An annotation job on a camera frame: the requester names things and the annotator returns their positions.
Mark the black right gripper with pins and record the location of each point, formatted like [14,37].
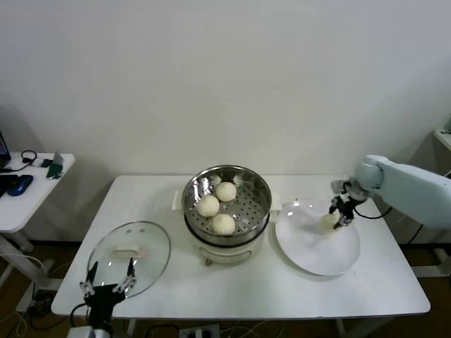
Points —
[347,204]

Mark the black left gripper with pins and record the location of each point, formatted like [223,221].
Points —
[104,299]

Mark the white steamed baozi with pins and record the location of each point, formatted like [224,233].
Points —
[328,223]
[225,192]
[208,206]
[223,224]

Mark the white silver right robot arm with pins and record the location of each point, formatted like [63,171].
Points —
[415,190]

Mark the perforated steel steamer basket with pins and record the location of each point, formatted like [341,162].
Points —
[250,207]

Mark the round white plate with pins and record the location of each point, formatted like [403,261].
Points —
[317,257]

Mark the black floor power strip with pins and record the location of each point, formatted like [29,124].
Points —
[44,299]

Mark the white floor power strip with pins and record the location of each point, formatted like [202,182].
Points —
[199,331]

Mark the white desk foot bar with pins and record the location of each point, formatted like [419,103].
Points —
[433,262]

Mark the white side table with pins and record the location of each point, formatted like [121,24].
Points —
[31,200]

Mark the white electric cooker base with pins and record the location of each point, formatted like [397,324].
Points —
[225,255]

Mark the green and grey gadget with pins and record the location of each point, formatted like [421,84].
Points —
[54,172]

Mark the blue computer mouse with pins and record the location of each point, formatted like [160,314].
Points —
[20,184]

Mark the white shelf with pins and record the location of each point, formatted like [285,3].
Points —
[444,139]

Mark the small white adapter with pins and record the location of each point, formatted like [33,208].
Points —
[41,163]

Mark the dark laptop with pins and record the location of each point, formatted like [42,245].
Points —
[3,149]

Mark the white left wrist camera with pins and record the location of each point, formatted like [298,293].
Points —
[79,332]

